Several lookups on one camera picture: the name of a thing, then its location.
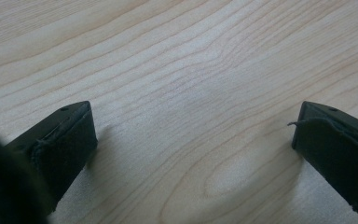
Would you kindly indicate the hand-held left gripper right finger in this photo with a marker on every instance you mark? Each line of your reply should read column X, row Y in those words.
column 338, row 155

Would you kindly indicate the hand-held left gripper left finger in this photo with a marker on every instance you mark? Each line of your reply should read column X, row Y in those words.
column 62, row 144

